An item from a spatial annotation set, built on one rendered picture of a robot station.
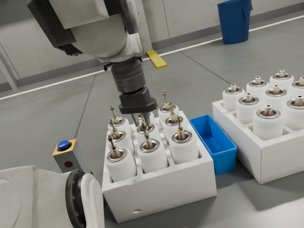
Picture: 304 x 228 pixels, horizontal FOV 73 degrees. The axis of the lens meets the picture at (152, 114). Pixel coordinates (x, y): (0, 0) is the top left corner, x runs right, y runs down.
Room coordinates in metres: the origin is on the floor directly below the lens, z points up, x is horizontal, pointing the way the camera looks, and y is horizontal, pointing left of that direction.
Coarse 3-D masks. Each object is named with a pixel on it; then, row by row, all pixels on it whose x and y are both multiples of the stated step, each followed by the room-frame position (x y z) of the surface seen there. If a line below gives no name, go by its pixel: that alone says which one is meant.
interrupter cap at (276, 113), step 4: (264, 108) 0.63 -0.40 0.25; (272, 108) 0.62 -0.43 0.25; (256, 112) 0.62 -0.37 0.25; (260, 112) 0.61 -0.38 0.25; (264, 112) 0.61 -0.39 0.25; (272, 112) 0.60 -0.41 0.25; (276, 112) 0.59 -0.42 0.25; (260, 116) 0.59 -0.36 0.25; (264, 116) 0.58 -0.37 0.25; (268, 116) 0.58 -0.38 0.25; (272, 116) 0.57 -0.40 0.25; (276, 116) 0.56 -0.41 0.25
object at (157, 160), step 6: (162, 144) 0.59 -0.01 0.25; (138, 150) 0.58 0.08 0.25; (156, 150) 0.56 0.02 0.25; (162, 150) 0.57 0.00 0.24; (138, 156) 0.58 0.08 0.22; (144, 156) 0.55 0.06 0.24; (150, 156) 0.55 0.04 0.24; (156, 156) 0.55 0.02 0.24; (162, 156) 0.56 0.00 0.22; (144, 162) 0.56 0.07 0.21; (150, 162) 0.55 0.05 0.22; (156, 162) 0.55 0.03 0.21; (162, 162) 0.55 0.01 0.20; (144, 168) 0.57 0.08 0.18; (150, 168) 0.55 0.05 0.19; (156, 168) 0.54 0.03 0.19; (162, 168) 0.55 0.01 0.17
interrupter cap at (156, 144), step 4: (152, 140) 0.61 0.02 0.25; (156, 140) 0.61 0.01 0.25; (140, 144) 0.61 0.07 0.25; (144, 144) 0.60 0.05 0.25; (152, 144) 0.60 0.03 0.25; (156, 144) 0.58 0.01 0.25; (140, 148) 0.59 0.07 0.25; (144, 148) 0.58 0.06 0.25; (148, 148) 0.58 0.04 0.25; (152, 148) 0.57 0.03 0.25; (156, 148) 0.56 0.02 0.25; (144, 152) 0.56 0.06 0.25; (148, 152) 0.56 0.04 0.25
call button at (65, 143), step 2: (64, 140) 0.65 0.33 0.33; (66, 140) 0.64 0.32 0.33; (60, 142) 0.64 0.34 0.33; (62, 142) 0.63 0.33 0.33; (64, 142) 0.63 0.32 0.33; (66, 142) 0.63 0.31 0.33; (68, 142) 0.63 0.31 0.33; (58, 144) 0.63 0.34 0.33; (60, 144) 0.62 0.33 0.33; (62, 144) 0.62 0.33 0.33; (64, 144) 0.62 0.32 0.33; (66, 144) 0.62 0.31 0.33; (68, 144) 0.62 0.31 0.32; (58, 146) 0.62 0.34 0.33; (60, 146) 0.61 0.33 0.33; (62, 146) 0.61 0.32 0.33; (64, 146) 0.61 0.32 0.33; (66, 146) 0.61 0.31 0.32; (58, 148) 0.61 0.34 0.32; (60, 148) 0.61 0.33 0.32; (62, 148) 0.61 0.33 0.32; (64, 148) 0.61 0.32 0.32
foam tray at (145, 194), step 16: (160, 128) 0.79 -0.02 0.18; (192, 128) 0.73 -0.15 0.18; (208, 160) 0.52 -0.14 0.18; (144, 176) 0.53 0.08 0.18; (160, 176) 0.52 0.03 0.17; (176, 176) 0.52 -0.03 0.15; (192, 176) 0.52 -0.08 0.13; (208, 176) 0.52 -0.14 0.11; (112, 192) 0.51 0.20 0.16; (128, 192) 0.51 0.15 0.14; (144, 192) 0.51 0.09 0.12; (160, 192) 0.51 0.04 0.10; (176, 192) 0.52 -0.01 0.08; (192, 192) 0.52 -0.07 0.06; (208, 192) 0.52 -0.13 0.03; (112, 208) 0.51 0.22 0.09; (128, 208) 0.51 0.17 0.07; (144, 208) 0.51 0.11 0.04; (160, 208) 0.51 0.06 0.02
